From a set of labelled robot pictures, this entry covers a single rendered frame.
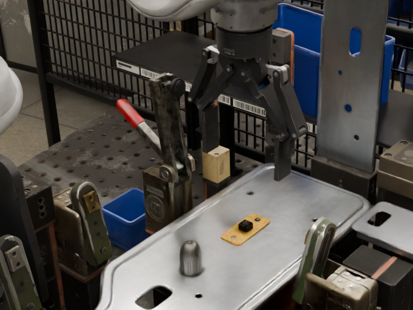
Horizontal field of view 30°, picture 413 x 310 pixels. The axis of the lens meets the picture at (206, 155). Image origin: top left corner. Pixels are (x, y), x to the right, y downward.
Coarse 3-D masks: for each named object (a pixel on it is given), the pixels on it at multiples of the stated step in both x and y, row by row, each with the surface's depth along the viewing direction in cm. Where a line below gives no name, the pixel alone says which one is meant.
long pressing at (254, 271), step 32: (224, 192) 128; (256, 192) 129; (288, 192) 128; (320, 192) 128; (192, 224) 121; (224, 224) 121; (288, 224) 120; (128, 256) 114; (160, 256) 114; (224, 256) 113; (256, 256) 113; (288, 256) 113; (128, 288) 108; (192, 288) 107; (224, 288) 107; (256, 288) 107
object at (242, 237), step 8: (248, 216) 122; (256, 216) 122; (240, 224) 118; (248, 224) 118; (256, 224) 120; (264, 224) 120; (224, 232) 118; (232, 232) 118; (240, 232) 118; (248, 232) 118; (256, 232) 118; (232, 240) 116; (240, 240) 116
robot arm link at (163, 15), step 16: (128, 0) 81; (144, 0) 79; (160, 0) 79; (176, 0) 79; (192, 0) 80; (208, 0) 82; (144, 16) 82; (160, 16) 81; (176, 16) 81; (192, 16) 83
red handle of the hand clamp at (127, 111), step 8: (120, 104) 126; (128, 104) 127; (120, 112) 127; (128, 112) 126; (136, 112) 126; (128, 120) 126; (136, 120) 126; (136, 128) 126; (144, 128) 126; (144, 136) 125; (152, 136) 125; (152, 144) 125; (160, 152) 124; (176, 160) 124
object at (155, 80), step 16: (160, 80) 117; (176, 80) 116; (160, 96) 117; (176, 96) 116; (160, 112) 119; (176, 112) 121; (160, 128) 120; (176, 128) 122; (160, 144) 122; (176, 144) 123; (176, 176) 123
